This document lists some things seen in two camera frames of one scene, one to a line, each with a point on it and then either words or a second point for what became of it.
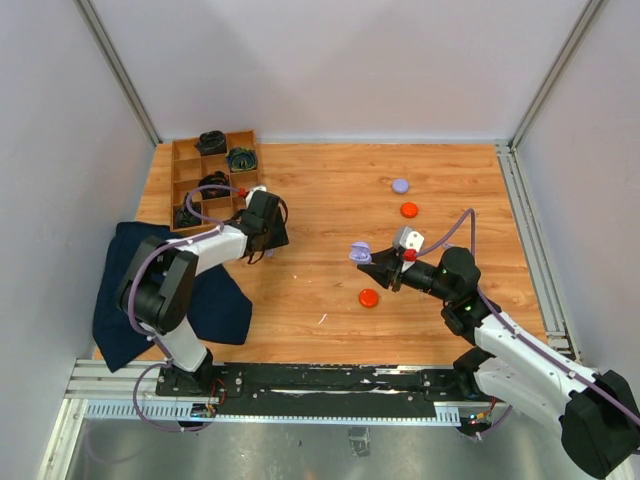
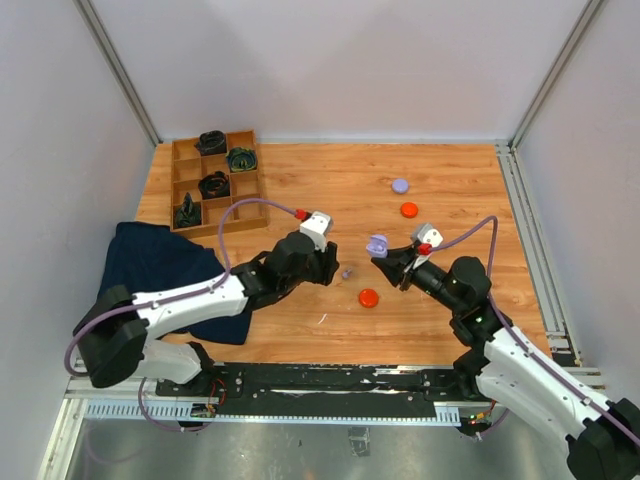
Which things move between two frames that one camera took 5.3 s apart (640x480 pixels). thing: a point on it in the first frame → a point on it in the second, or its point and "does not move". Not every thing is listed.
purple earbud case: x=360 y=253 → x=378 y=246
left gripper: x=280 y=237 → x=327 y=264
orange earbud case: x=368 y=298 does not move
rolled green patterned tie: x=241 y=159 does not move
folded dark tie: x=185 y=218 does not move
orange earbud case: x=409 y=209 does not move
